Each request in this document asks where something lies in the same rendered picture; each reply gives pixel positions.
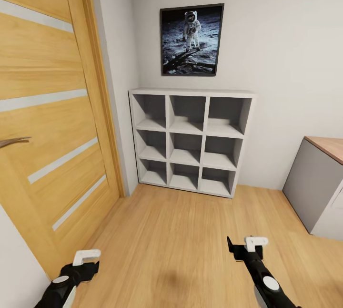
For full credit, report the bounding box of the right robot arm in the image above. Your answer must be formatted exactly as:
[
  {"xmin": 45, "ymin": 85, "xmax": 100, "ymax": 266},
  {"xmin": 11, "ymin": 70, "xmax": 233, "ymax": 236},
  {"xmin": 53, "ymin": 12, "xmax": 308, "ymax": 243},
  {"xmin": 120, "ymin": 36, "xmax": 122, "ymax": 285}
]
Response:
[{"xmin": 227, "ymin": 236, "xmax": 297, "ymax": 308}]

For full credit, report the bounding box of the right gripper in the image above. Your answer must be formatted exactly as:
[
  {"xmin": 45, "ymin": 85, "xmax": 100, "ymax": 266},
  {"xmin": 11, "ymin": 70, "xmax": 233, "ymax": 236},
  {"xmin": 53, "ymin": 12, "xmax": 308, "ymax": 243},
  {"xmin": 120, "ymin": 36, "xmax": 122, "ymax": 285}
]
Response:
[{"xmin": 227, "ymin": 237, "xmax": 263, "ymax": 269}]

